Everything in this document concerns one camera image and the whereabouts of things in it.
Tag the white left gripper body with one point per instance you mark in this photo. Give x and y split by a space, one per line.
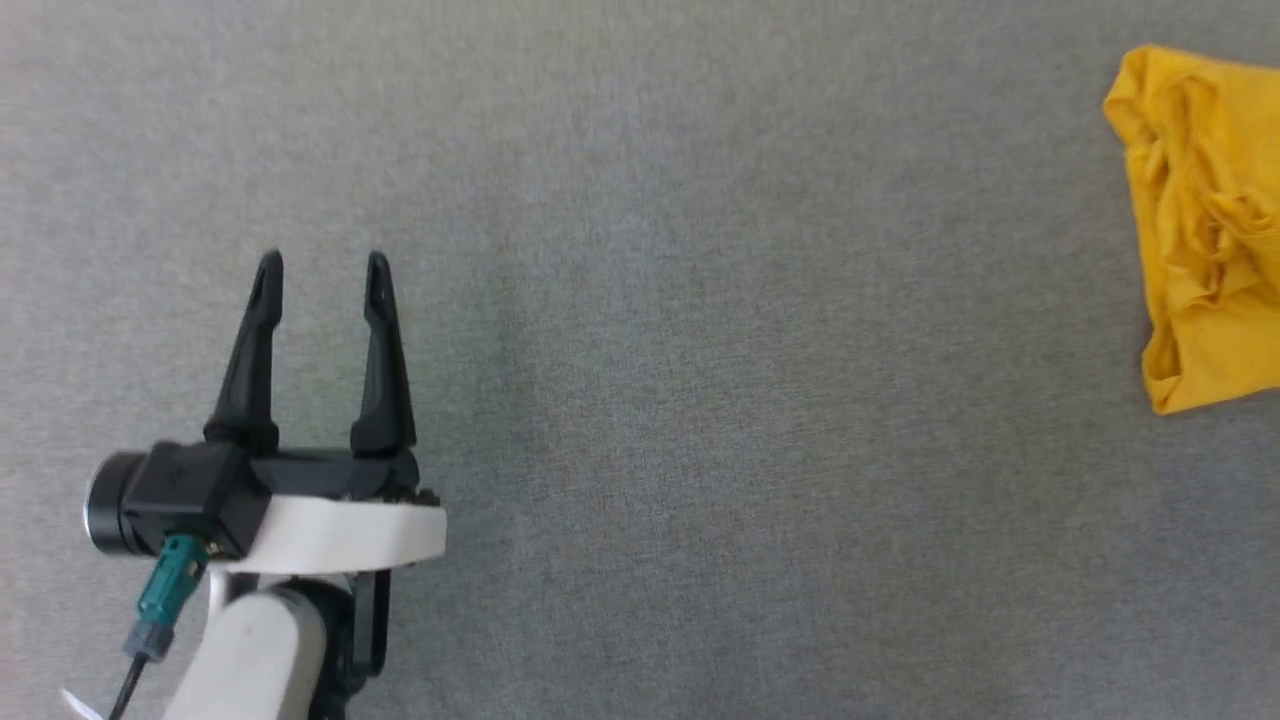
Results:
340 525

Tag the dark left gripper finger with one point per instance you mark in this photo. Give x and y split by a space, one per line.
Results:
250 360
385 360

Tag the yellow garment with white patches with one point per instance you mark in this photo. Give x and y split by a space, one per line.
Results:
1210 230

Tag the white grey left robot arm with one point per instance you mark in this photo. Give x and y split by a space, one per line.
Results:
260 650

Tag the grey fabric sofa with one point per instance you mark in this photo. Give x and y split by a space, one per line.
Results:
700 350

